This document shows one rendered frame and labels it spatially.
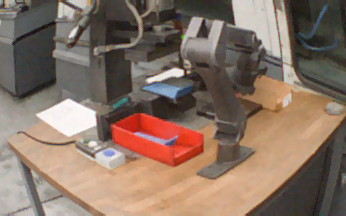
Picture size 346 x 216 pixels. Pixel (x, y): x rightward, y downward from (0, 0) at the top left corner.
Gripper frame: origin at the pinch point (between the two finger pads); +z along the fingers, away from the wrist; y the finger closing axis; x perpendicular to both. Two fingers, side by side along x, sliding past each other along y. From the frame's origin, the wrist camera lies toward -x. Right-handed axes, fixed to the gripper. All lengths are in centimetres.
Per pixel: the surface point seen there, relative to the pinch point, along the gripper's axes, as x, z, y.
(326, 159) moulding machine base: -62, 28, -31
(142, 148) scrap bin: 25.5, 12.4, 2.8
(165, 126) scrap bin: 14.4, 11.7, 6.9
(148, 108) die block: 11.2, 16.1, 17.8
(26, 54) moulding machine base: -65, 203, 265
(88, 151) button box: 39.9, 17.4, 10.3
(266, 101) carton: -23.7, 7.4, 0.2
